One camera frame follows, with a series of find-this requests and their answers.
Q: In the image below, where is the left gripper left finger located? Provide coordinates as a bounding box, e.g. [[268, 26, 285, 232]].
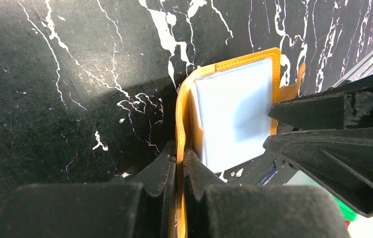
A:
[[0, 141, 176, 238]]

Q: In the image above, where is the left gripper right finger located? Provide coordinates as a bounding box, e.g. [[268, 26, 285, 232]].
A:
[[183, 148, 349, 238]]

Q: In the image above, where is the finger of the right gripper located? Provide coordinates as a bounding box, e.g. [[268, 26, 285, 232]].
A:
[[263, 127, 373, 217], [268, 74, 373, 130]]

